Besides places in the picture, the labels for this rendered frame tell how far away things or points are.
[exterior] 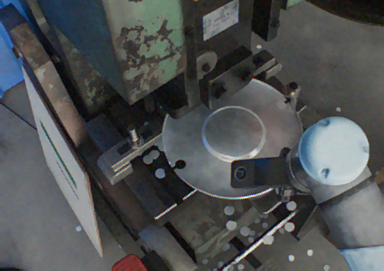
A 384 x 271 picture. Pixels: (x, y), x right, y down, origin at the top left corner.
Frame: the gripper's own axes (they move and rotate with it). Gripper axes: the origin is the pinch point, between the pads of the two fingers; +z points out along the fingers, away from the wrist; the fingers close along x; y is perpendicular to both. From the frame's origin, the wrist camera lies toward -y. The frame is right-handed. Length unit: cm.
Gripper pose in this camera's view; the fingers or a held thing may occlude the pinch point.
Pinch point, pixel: (277, 180)
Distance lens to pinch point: 78.0
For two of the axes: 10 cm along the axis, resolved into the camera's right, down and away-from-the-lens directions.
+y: 9.9, 0.5, -0.9
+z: 0.7, 2.3, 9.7
